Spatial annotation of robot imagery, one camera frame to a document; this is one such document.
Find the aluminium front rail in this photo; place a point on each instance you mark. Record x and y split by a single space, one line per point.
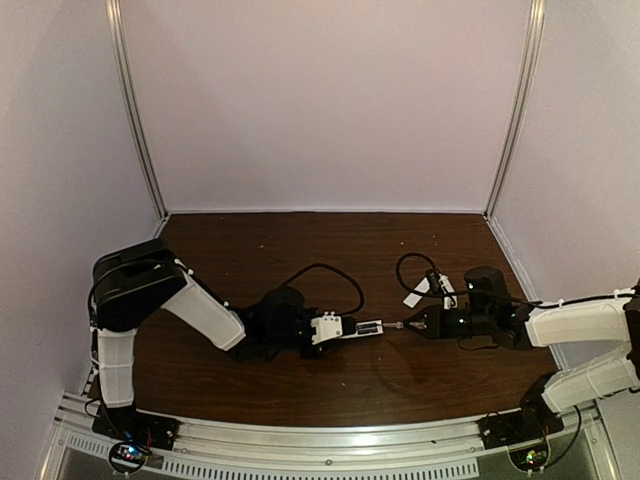
582 450

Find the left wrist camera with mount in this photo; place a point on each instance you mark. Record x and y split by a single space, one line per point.
325 327

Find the white remote control body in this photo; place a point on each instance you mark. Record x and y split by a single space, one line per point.
355 329

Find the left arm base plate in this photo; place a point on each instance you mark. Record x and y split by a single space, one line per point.
142 429

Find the clear handle small screwdriver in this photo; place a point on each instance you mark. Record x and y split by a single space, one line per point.
400 326

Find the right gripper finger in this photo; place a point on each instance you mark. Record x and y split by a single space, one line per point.
427 317
425 331

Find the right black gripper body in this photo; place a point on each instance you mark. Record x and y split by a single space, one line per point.
435 323

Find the left aluminium frame post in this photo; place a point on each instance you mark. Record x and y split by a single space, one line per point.
118 39

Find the aluminium frame post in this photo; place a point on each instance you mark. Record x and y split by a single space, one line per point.
526 77
118 39

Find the right aluminium frame post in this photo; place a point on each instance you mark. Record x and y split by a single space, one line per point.
526 77

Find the white remote back cover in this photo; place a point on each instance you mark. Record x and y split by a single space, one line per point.
417 293

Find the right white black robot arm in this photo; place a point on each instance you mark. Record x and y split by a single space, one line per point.
520 325

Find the perforated white cable duct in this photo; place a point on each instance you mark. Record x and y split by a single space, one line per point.
86 458

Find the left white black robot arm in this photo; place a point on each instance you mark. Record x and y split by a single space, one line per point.
132 284

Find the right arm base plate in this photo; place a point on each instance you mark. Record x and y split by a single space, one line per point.
506 429

